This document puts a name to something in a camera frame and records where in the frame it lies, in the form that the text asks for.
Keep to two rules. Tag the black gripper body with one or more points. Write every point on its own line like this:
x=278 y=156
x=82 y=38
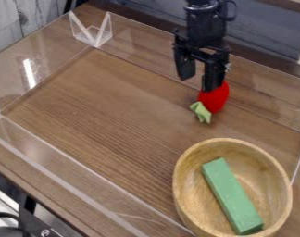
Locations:
x=220 y=53

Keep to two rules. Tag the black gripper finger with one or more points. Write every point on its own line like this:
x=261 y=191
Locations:
x=214 y=75
x=185 y=65

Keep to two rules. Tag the red plush radish green leaves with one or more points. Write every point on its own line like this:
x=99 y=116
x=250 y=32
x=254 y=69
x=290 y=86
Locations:
x=210 y=103

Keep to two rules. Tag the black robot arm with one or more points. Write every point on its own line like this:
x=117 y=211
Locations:
x=201 y=41

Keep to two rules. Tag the wooden bowl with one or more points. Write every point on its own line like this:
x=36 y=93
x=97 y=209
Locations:
x=262 y=178

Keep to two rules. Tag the green rectangular block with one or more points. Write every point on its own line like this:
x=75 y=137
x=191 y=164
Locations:
x=232 y=197

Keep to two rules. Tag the clear acrylic corner bracket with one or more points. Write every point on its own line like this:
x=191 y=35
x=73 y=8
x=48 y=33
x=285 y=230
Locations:
x=94 y=36

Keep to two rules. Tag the clear acrylic enclosure wall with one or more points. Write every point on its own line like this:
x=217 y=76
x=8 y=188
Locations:
x=95 y=122

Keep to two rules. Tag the black metal table frame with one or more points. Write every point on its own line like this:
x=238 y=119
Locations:
x=42 y=222

